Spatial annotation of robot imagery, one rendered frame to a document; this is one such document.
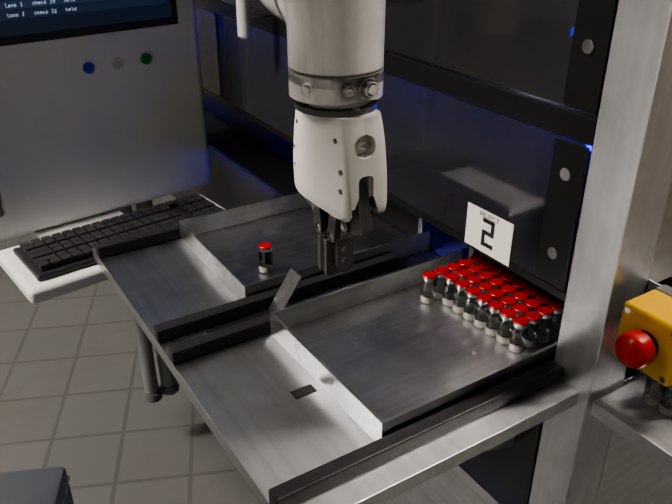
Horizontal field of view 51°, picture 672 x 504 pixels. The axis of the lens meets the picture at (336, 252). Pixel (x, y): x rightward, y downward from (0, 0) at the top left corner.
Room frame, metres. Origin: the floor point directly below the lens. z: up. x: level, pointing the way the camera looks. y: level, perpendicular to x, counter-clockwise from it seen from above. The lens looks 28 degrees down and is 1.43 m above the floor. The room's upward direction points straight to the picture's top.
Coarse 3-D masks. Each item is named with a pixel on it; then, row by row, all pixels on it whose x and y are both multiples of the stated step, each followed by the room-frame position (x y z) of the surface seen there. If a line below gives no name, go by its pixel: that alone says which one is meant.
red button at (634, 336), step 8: (624, 336) 0.61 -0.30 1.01; (632, 336) 0.60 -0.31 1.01; (640, 336) 0.60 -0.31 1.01; (648, 336) 0.60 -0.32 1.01; (616, 344) 0.61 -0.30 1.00; (624, 344) 0.60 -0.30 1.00; (632, 344) 0.60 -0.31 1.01; (640, 344) 0.59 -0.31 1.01; (648, 344) 0.60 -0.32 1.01; (616, 352) 0.61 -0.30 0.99; (624, 352) 0.60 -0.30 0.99; (632, 352) 0.59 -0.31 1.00; (640, 352) 0.59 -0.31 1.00; (648, 352) 0.59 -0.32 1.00; (624, 360) 0.60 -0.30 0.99; (632, 360) 0.59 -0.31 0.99; (640, 360) 0.59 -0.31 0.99; (648, 360) 0.59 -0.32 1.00; (632, 368) 0.60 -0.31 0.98; (640, 368) 0.59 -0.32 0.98
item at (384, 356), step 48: (384, 288) 0.90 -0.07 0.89; (288, 336) 0.76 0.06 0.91; (336, 336) 0.79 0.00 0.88; (384, 336) 0.79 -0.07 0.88; (432, 336) 0.79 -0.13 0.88; (480, 336) 0.79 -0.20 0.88; (336, 384) 0.66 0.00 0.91; (384, 384) 0.69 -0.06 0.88; (432, 384) 0.69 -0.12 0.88; (480, 384) 0.66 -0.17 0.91; (384, 432) 0.58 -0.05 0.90
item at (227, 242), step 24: (216, 216) 1.12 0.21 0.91; (240, 216) 1.15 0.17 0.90; (264, 216) 1.17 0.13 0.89; (288, 216) 1.18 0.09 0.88; (312, 216) 1.18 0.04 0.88; (192, 240) 1.04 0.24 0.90; (216, 240) 1.08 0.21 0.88; (240, 240) 1.08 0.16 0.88; (264, 240) 1.08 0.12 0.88; (288, 240) 1.08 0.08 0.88; (312, 240) 1.08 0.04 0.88; (360, 240) 1.08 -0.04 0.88; (384, 240) 1.08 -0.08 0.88; (408, 240) 1.03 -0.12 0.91; (216, 264) 0.96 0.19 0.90; (240, 264) 1.00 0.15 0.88; (288, 264) 1.00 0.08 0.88; (312, 264) 1.00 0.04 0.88; (240, 288) 0.88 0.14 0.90; (264, 288) 0.89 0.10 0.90
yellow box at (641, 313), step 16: (656, 288) 0.67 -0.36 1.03; (624, 304) 0.65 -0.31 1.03; (640, 304) 0.64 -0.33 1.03; (656, 304) 0.64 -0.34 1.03; (624, 320) 0.64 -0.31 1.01; (640, 320) 0.63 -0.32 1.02; (656, 320) 0.61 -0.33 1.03; (656, 336) 0.61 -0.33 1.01; (656, 352) 0.60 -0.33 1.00; (656, 368) 0.60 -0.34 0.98
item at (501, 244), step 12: (468, 204) 0.87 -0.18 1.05; (468, 216) 0.86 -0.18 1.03; (480, 216) 0.84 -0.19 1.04; (492, 216) 0.83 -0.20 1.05; (468, 228) 0.86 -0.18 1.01; (480, 228) 0.84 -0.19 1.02; (504, 228) 0.81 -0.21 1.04; (468, 240) 0.86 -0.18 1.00; (480, 240) 0.84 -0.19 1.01; (492, 240) 0.82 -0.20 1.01; (504, 240) 0.80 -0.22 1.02; (492, 252) 0.82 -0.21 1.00; (504, 252) 0.80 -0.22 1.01; (504, 264) 0.80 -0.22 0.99
